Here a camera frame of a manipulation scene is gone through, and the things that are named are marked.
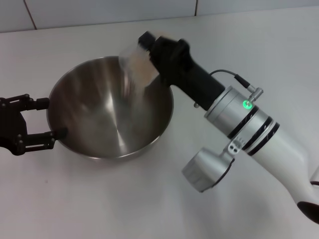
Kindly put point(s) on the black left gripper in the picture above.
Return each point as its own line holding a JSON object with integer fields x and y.
{"x": 11, "y": 127}

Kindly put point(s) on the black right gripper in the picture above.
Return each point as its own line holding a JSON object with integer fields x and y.
{"x": 182, "y": 67}

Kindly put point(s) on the stainless steel mixing bowl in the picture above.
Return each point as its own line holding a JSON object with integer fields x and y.
{"x": 99, "y": 119}

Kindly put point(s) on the clear plastic cup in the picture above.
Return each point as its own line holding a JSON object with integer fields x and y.
{"x": 127, "y": 57}

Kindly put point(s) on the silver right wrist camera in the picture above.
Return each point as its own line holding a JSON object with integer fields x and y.
{"x": 207, "y": 169}

